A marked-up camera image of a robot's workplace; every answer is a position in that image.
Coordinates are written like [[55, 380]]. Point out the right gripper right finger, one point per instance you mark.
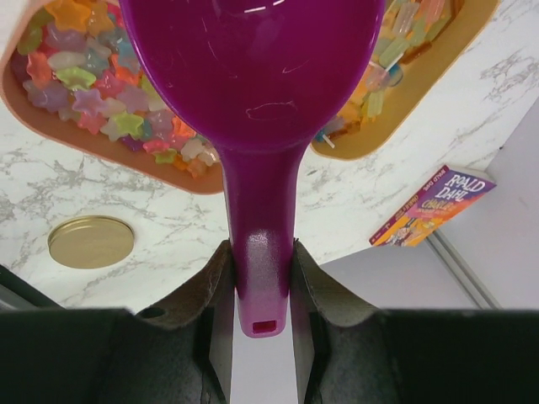
[[339, 350]]

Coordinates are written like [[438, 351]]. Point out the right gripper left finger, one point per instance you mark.
[[179, 349]]

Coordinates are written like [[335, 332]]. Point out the magenta plastic scoop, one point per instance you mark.
[[258, 79]]

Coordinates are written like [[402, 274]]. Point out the gold jar lid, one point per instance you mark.
[[90, 242]]

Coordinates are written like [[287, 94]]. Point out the Roald Dahl paperback book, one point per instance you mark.
[[447, 193]]

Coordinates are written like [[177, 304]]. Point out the pink gummy star tray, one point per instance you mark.
[[69, 72]]

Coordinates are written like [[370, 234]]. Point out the yellow candy tray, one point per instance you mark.
[[417, 44]]

